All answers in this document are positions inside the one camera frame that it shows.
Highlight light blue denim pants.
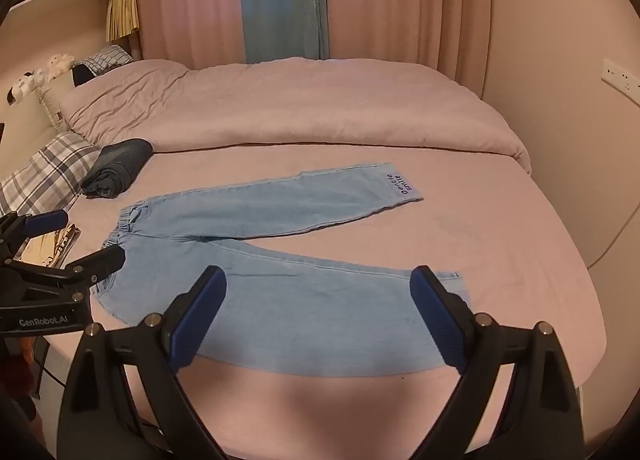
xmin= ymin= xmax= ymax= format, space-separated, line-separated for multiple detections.
xmin=90 ymin=162 xmax=471 ymax=378

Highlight black and white plush toy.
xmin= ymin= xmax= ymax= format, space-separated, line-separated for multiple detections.
xmin=7 ymin=70 xmax=42 ymax=104

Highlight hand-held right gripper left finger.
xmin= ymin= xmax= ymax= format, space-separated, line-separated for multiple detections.
xmin=56 ymin=265 xmax=236 ymax=460

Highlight cream patterned folded cloth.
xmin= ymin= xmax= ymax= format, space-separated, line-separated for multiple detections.
xmin=20 ymin=224 xmax=81 ymax=268

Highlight cream cushion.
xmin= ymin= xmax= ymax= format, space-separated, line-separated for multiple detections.
xmin=37 ymin=72 xmax=77 ymax=131

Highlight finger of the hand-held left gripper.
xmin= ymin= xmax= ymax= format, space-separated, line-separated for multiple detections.
xmin=0 ymin=246 xmax=126 ymax=311
xmin=0 ymin=210 xmax=69 ymax=265

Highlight white cable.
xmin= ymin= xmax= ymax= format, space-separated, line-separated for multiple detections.
xmin=587 ymin=212 xmax=640 ymax=271

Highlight yellow fringed cloth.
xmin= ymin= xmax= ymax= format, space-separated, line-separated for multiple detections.
xmin=106 ymin=0 xmax=140 ymax=43

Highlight dark folded jeans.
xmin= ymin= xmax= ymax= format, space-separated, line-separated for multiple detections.
xmin=81 ymin=138 xmax=153 ymax=199

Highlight blue checked pillow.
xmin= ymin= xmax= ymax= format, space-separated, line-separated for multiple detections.
xmin=80 ymin=44 xmax=135 ymax=75

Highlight white wall socket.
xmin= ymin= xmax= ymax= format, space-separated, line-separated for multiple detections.
xmin=601 ymin=58 xmax=640 ymax=105

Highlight pink duvet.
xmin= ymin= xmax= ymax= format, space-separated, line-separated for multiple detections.
xmin=60 ymin=57 xmax=532 ymax=175

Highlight grey plaid pillow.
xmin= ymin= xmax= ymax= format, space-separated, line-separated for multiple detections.
xmin=0 ymin=132 xmax=101 ymax=221

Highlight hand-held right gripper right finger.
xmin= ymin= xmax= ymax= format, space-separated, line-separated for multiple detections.
xmin=409 ymin=265 xmax=586 ymax=460

